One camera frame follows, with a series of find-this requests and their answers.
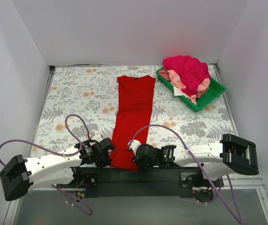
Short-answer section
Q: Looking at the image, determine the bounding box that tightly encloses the red t shirt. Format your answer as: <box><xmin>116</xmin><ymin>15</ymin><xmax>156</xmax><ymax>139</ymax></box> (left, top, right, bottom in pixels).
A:
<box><xmin>110</xmin><ymin>75</ymin><xmax>155</xmax><ymax>171</ymax></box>

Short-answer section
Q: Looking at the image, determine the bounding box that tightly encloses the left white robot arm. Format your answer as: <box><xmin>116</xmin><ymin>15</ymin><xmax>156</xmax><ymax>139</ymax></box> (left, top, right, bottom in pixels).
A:
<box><xmin>0</xmin><ymin>137</ymin><xmax>115</xmax><ymax>201</ymax></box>

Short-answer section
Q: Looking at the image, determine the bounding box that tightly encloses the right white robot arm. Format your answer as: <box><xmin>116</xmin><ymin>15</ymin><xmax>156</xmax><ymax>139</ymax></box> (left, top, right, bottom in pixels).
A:
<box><xmin>129</xmin><ymin>134</ymin><xmax>259</xmax><ymax>187</ymax></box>

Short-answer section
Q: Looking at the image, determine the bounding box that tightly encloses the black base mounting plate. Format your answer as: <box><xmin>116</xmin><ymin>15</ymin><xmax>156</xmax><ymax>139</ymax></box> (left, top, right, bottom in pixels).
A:
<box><xmin>79</xmin><ymin>167</ymin><xmax>211</xmax><ymax>198</ymax></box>

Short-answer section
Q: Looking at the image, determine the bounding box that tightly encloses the floral table cloth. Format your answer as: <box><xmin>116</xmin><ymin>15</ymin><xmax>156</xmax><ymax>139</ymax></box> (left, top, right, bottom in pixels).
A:
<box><xmin>30</xmin><ymin>66</ymin><xmax>237</xmax><ymax>157</ymax></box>

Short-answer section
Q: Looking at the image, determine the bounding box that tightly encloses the white garment in tray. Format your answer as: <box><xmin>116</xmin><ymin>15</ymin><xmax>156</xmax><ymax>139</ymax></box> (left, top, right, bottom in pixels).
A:
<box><xmin>173</xmin><ymin>86</ymin><xmax>185</xmax><ymax>96</ymax></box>

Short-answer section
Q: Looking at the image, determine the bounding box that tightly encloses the pink t shirt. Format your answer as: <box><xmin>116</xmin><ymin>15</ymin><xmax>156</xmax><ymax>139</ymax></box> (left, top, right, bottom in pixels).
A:
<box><xmin>159</xmin><ymin>69</ymin><xmax>210</xmax><ymax>100</ymax></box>

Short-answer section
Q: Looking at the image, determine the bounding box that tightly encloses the green plastic tray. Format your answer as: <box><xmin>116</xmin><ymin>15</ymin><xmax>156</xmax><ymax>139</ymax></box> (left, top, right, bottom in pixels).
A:
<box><xmin>155</xmin><ymin>66</ymin><xmax>226</xmax><ymax>113</ymax></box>

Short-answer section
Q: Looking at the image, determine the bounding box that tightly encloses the magenta t shirt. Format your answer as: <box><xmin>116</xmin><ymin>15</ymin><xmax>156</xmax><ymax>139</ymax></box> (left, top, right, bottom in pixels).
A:
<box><xmin>163</xmin><ymin>55</ymin><xmax>211</xmax><ymax>97</ymax></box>

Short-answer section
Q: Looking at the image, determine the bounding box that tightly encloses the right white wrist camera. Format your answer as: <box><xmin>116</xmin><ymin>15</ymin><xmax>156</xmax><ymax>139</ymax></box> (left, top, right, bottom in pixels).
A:
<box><xmin>127</xmin><ymin>140</ymin><xmax>141</xmax><ymax>156</ymax></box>

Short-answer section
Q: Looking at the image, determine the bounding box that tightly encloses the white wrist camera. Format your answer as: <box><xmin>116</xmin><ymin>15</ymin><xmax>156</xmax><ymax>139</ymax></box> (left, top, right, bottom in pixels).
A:
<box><xmin>90</xmin><ymin>133</ymin><xmax>103</xmax><ymax>142</ymax></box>
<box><xmin>127</xmin><ymin>140</ymin><xmax>141</xmax><ymax>156</ymax></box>

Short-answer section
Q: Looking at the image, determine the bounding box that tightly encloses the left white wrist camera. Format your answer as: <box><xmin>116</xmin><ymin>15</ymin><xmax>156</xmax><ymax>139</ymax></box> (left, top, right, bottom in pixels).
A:
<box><xmin>90</xmin><ymin>133</ymin><xmax>103</xmax><ymax>142</ymax></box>

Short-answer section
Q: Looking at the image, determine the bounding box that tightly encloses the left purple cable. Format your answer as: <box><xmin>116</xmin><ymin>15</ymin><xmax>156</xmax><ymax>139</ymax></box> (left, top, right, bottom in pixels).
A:
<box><xmin>0</xmin><ymin>113</ymin><xmax>93</xmax><ymax>216</ymax></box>

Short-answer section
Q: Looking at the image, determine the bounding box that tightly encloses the aluminium frame rail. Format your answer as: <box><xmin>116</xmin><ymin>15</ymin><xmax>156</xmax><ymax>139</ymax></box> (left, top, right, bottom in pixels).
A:
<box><xmin>3</xmin><ymin>170</ymin><xmax>268</xmax><ymax>225</ymax></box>

